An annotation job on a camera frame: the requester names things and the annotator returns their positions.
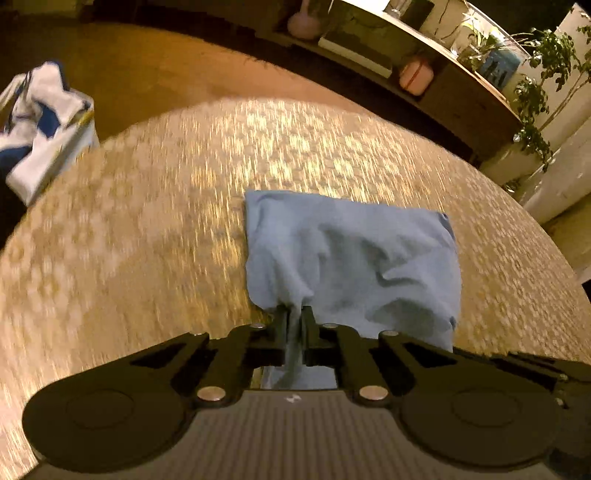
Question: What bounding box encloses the white and blue jersey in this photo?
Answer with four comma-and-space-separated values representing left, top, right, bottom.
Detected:
1, 61, 99, 207

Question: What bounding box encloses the floral lace tablecloth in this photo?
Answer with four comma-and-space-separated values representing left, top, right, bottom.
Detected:
1, 100, 590, 479

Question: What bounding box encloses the light blue t-shirt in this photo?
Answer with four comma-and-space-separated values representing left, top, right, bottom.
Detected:
245, 190, 462, 390

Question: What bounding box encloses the long wooden sideboard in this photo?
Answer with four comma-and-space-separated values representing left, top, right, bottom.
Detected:
256, 1, 521, 160

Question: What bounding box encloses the potted green plant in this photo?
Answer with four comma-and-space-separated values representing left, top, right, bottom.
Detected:
479, 25, 591, 186

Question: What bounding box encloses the pink box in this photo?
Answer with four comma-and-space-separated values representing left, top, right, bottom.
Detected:
399, 56, 435, 97

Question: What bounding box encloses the blue decorated vase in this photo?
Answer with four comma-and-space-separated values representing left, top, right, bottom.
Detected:
478, 49, 523, 91

